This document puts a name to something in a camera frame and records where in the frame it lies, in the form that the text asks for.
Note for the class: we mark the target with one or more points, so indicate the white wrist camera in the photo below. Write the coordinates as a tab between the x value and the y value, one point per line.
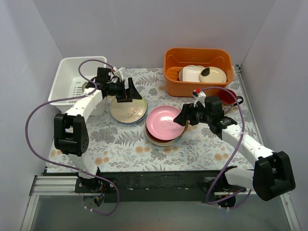
119	72
199	96

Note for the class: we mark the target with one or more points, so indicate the cream green floral plate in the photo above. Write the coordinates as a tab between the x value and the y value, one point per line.
129	112

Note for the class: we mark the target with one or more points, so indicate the white rectangular dish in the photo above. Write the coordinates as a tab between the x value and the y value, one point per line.
191	73

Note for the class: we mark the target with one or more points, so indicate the floral patterned table mat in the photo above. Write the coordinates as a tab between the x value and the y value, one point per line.
115	146

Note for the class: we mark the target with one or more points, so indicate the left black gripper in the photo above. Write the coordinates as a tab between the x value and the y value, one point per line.
125	89

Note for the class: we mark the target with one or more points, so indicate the white plastic bin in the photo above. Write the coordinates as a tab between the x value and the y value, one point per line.
69	83

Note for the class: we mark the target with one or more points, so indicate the red and black mug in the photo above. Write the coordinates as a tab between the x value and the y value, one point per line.
229	99

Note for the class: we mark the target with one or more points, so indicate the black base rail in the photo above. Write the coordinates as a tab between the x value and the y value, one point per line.
156	186

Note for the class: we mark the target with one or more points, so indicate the blue plate under cream plate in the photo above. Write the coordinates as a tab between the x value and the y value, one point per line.
139	121

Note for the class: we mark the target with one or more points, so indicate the orange plastic bin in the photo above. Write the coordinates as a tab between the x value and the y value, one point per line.
178	58

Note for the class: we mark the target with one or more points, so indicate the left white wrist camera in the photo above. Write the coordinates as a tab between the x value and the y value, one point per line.
119	72

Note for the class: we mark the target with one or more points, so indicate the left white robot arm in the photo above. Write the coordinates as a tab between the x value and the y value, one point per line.
70	130

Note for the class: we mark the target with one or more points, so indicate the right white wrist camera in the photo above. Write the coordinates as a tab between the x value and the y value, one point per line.
199	96

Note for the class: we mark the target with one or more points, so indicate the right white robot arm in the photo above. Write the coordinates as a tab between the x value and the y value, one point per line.
272	173

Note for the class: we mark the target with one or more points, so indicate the woven bamboo pattern plate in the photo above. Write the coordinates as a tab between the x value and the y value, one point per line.
186	127

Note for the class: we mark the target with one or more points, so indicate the red-brown scalloped plate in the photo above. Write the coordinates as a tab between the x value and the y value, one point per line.
154	140

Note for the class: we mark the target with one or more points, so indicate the pink round plate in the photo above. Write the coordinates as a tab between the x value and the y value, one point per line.
160	123

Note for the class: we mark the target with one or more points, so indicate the cream plate with black mark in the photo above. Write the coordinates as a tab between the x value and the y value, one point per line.
213	75

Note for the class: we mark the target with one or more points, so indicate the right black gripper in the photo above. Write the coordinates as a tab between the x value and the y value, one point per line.
189	115

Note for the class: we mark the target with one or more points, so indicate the speckled glass oval dish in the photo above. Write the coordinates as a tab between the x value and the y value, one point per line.
84	86

